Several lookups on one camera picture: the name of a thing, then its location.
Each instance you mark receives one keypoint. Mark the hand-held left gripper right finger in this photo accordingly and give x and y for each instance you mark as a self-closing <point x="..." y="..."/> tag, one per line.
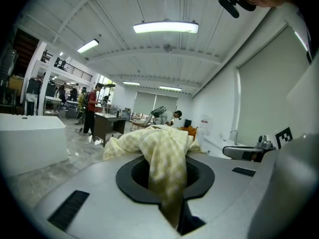
<point x="224" y="183"/>

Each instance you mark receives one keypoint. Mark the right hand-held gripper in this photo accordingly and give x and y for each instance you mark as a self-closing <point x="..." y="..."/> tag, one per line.
<point x="268" y="144"/>

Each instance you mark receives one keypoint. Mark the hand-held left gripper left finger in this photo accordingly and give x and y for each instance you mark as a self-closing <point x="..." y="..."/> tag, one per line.
<point x="99" y="195"/>

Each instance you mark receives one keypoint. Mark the pale yellow clothes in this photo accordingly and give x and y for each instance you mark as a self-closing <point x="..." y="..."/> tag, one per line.
<point x="164" y="153"/>

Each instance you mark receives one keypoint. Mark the chrome faucet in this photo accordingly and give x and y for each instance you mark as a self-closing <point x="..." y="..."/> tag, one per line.
<point x="234" y="136"/>

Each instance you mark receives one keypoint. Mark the white air purifier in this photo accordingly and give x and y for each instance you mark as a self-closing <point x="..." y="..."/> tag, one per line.
<point x="205" y="126"/>

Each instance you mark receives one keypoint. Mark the orange sofa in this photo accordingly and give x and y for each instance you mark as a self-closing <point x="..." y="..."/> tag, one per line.
<point x="190" y="129"/>

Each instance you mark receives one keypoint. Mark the large grey roller blind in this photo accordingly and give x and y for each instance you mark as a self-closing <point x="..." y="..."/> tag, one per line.
<point x="269" y="91"/>

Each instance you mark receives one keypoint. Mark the dark wooden desk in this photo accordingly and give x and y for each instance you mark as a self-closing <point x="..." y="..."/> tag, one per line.
<point x="107" y="124"/>

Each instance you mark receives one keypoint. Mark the round cream coffee table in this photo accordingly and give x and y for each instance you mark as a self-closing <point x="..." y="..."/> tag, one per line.
<point x="138" y="124"/>

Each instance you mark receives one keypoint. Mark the small grey roller blind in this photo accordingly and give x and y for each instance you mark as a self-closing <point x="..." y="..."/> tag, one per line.
<point x="144" y="102"/>
<point x="167" y="104"/>

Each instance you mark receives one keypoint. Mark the white table left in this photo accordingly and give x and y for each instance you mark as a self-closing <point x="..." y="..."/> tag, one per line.
<point x="30" y="143"/>

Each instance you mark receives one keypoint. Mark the long ceiling light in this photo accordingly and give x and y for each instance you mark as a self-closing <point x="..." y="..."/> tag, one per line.
<point x="131" y="83"/>
<point x="165" y="27"/>
<point x="170" y="88"/>
<point x="87" y="46"/>

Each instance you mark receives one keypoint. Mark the black mezzanine railing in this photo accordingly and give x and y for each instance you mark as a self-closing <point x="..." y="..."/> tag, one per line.
<point x="74" y="71"/>

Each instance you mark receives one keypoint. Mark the black head-mounted camera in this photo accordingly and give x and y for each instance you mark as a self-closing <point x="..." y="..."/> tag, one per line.
<point x="234" y="5"/>

